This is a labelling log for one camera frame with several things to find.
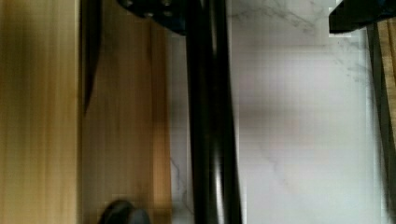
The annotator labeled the black drawer handle bar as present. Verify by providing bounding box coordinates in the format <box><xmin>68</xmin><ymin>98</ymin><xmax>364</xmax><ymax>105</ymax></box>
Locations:
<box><xmin>186</xmin><ymin>0</ymin><xmax>243</xmax><ymax>224</ymax></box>

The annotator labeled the black drawer knob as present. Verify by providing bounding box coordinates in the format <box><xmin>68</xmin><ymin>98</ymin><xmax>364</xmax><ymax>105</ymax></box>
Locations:
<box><xmin>98</xmin><ymin>200</ymin><xmax>151</xmax><ymax>224</ymax></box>

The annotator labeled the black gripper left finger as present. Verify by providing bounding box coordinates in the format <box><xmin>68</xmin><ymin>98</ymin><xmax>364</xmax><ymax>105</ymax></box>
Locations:
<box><xmin>117</xmin><ymin>0</ymin><xmax>187</xmax><ymax>35</ymax></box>

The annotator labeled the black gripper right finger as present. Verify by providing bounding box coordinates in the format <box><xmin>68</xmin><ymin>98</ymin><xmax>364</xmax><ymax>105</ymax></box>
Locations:
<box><xmin>329</xmin><ymin>0</ymin><xmax>396</xmax><ymax>34</ymax></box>

